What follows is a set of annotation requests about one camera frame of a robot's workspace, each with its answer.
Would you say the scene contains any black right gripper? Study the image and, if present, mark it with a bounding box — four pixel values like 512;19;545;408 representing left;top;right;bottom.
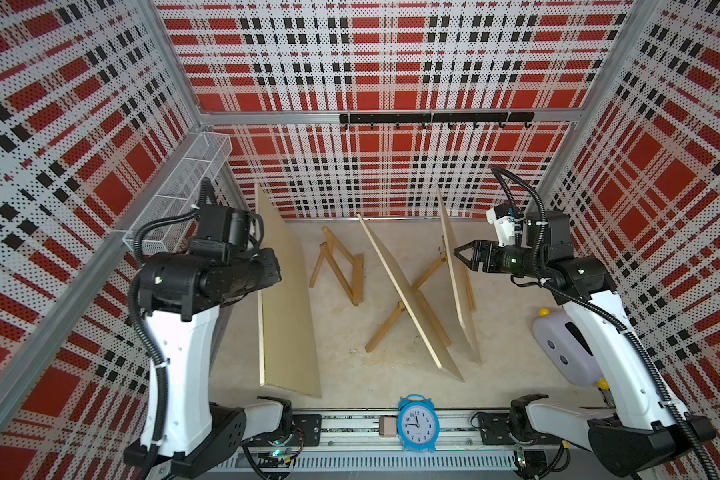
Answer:
452;242;542;281

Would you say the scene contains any wooden easel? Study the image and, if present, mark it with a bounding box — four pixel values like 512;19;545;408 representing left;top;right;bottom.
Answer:
442;233;477;315
308;226;365;307
365;253;451;353

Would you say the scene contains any plywood board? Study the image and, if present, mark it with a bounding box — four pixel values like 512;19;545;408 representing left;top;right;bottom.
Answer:
255;185;322;398
436;187;482;365
357;215;464;382

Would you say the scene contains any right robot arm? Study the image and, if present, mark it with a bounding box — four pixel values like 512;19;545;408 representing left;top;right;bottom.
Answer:
451;166;720;479

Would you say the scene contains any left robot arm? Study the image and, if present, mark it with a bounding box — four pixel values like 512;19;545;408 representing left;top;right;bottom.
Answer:
123;177;295;479

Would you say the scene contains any white purple toy device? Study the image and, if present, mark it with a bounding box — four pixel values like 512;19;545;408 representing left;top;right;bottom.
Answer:
532;309;604;387

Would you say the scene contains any blue alarm clock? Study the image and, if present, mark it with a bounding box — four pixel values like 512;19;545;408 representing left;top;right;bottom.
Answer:
397;394;440;452

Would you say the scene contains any small beige box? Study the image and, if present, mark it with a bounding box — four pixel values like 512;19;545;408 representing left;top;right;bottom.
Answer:
378;416;398;438

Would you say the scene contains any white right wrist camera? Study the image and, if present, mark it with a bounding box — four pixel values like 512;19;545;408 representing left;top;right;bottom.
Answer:
486;203;523;247

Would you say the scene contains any black hook rail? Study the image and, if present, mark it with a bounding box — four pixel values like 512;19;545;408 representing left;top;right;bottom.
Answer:
338;111;536;127

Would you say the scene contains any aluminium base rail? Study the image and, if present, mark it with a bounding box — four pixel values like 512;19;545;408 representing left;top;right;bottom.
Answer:
215;407;643;480

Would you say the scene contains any white wire basket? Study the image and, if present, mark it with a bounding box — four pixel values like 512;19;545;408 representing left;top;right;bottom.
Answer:
121;132;247;248

